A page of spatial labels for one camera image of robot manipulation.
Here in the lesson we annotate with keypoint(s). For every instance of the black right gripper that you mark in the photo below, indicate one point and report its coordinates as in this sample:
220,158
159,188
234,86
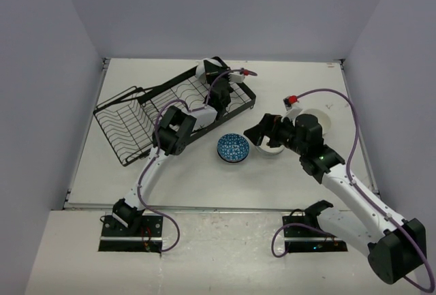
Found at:
272,125

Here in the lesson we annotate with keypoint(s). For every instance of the black wire dish rack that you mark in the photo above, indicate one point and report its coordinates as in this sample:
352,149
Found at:
126,119

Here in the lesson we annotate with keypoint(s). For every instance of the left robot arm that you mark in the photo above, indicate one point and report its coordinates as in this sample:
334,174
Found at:
172,128

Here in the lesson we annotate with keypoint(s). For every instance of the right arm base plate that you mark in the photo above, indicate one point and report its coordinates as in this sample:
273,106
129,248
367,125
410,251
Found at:
302,240

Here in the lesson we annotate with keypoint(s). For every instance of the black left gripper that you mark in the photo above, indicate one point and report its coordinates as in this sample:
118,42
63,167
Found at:
212,69

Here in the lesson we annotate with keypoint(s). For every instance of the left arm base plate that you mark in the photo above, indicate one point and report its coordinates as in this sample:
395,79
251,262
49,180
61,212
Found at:
144,237

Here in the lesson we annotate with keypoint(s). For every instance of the pale blue bowl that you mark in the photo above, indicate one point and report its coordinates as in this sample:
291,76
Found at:
200,73
266,150

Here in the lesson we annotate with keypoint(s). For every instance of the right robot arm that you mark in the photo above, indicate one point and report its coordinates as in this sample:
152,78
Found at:
393,245

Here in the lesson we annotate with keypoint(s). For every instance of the beige bowl colourful flower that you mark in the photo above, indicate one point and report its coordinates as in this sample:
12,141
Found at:
322,118

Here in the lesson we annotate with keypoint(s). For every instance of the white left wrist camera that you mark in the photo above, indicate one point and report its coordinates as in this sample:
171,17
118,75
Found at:
236,77

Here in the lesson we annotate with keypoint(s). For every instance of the red patterned white bowl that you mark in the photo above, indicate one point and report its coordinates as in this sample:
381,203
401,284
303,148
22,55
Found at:
233,148

